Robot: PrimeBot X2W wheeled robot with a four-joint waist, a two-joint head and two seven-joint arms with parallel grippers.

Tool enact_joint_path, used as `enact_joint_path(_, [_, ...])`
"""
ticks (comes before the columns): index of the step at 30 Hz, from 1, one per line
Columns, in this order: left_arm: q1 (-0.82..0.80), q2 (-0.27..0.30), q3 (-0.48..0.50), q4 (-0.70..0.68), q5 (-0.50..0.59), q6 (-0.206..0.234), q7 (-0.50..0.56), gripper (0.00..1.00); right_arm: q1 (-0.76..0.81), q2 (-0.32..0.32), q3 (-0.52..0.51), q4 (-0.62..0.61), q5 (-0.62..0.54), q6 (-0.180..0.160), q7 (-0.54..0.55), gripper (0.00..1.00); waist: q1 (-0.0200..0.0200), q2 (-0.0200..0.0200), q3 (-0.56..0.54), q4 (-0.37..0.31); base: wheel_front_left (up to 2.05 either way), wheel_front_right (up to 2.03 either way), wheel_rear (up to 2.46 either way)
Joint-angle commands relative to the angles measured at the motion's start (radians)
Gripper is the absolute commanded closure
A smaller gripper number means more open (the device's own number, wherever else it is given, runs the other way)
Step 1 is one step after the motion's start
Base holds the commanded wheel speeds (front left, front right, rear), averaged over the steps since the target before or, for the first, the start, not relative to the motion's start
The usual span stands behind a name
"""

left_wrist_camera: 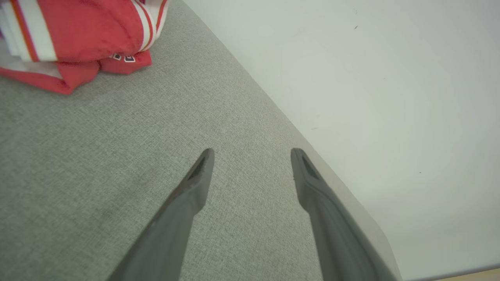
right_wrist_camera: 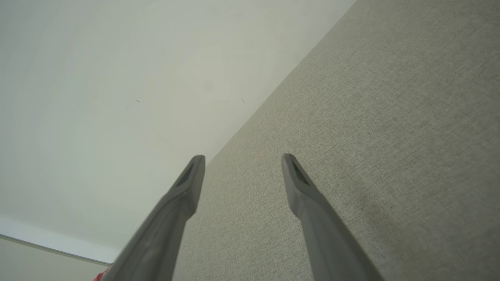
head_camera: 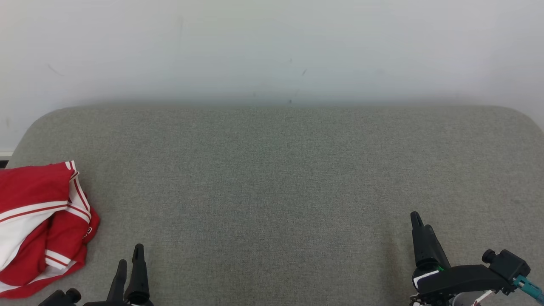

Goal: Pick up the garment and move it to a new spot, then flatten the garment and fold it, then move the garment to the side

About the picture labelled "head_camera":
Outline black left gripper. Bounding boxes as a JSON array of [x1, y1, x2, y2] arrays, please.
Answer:
[[83, 244, 154, 306]]

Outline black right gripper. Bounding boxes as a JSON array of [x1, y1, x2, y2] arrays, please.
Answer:
[[410, 211, 510, 306]]

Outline red white-striped basketball shorts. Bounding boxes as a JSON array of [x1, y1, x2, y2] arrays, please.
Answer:
[[0, 260, 88, 299]]

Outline teal plug camera cable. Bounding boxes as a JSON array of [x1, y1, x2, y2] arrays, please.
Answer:
[[513, 275, 544, 302]]

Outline red Bulls basketball jersey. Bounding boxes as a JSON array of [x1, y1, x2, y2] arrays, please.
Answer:
[[0, 161, 101, 281]]

